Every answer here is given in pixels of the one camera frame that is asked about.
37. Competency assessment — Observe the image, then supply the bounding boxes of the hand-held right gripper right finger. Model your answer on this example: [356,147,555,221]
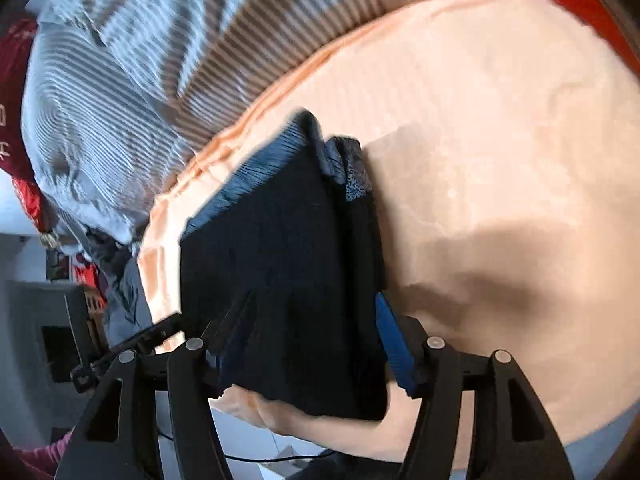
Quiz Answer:
[374,292,576,480]

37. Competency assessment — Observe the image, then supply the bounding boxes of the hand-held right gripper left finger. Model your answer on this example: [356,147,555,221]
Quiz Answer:
[54,292,258,480]

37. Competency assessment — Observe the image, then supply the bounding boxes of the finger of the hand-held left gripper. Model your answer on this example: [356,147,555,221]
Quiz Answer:
[70,313,183,393]

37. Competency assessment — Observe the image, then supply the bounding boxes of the black pants with patterned waistband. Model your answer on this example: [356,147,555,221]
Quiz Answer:
[179,109,391,421]

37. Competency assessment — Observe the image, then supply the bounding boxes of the person's left forearm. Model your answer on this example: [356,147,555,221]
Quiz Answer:
[20,427,76,478]

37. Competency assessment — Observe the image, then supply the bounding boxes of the grey blue crumpled cloth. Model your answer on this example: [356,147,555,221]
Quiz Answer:
[102,255,153,347]

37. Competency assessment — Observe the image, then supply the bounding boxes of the peach blanket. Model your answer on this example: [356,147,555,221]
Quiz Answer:
[136,0,640,466]

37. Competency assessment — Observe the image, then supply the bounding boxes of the grey white striped duvet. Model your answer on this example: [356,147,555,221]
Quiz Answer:
[20,0,451,246]

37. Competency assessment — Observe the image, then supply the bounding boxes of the red printed cloth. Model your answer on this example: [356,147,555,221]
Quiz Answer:
[0,17,58,243]

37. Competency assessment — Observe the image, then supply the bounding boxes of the black cable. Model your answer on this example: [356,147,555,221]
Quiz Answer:
[222,449,337,464]

